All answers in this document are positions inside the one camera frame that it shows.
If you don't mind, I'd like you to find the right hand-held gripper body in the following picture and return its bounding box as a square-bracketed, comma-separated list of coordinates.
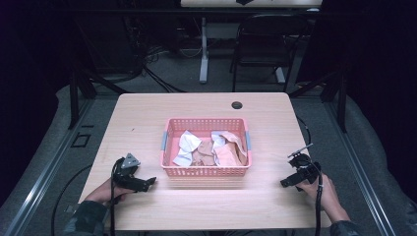
[287, 143, 323, 185]

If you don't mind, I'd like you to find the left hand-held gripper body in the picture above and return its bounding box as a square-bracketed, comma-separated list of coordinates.
[112, 152, 142, 190]

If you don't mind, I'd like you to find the person's right hand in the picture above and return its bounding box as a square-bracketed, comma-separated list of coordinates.
[295, 173, 340, 214]

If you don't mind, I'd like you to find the person's left hand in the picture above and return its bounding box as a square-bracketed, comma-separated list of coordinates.
[84, 176, 136, 207]

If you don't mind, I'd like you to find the pink plastic basket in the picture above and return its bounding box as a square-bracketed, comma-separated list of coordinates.
[159, 117, 253, 178]

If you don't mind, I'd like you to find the brown sock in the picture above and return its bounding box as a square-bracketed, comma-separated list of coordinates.
[191, 140, 218, 167]

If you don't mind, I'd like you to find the peach pink sock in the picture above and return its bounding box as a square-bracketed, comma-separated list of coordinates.
[212, 130, 249, 167]

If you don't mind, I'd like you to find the black metal stand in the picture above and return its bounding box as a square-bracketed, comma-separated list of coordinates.
[288, 69, 348, 134]
[67, 64, 130, 131]

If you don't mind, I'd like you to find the small white sock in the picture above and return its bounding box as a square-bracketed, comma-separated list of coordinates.
[210, 131, 228, 155]

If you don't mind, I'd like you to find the black folding chair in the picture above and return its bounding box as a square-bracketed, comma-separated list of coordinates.
[228, 13, 310, 93]

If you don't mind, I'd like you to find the white-legged desk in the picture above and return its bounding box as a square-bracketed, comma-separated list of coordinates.
[179, 0, 324, 85]

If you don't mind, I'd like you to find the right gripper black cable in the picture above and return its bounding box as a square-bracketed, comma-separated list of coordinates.
[314, 162, 325, 236]

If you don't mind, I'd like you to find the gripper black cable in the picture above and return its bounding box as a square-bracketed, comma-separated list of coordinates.
[314, 162, 325, 236]
[109, 158, 126, 236]

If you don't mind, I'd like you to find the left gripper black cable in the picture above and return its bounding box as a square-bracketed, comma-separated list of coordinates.
[109, 158, 126, 236]

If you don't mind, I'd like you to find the thin black cable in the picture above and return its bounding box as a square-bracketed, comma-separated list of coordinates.
[296, 115, 312, 148]

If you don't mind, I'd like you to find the black square floor frame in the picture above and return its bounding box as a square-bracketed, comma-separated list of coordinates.
[70, 132, 92, 148]

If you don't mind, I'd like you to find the aluminium floor rail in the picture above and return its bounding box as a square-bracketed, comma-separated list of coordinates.
[4, 97, 96, 236]
[323, 99, 398, 236]

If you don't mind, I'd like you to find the black floor cable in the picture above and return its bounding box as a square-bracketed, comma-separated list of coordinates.
[50, 163, 93, 236]

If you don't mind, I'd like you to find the bundle of floor cables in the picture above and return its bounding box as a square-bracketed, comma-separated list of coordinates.
[121, 16, 188, 94]

